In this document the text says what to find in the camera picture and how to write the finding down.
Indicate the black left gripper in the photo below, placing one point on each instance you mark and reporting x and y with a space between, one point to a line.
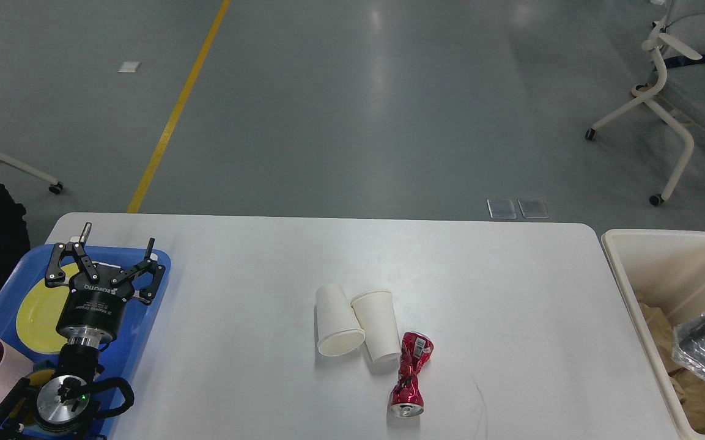
92 311

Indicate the yellow plastic plate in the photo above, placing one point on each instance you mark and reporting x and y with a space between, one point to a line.
38 316

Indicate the white paper cup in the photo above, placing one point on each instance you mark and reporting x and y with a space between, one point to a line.
375 313
338 329

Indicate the crushed red soda can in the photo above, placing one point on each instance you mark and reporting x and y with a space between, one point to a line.
406 400

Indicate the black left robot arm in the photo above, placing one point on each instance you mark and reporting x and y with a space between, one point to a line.
67 404

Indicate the beige plastic bin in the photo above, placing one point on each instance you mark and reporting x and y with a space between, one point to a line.
665 269

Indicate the white office chair right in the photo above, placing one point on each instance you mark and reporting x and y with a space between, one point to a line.
676 45

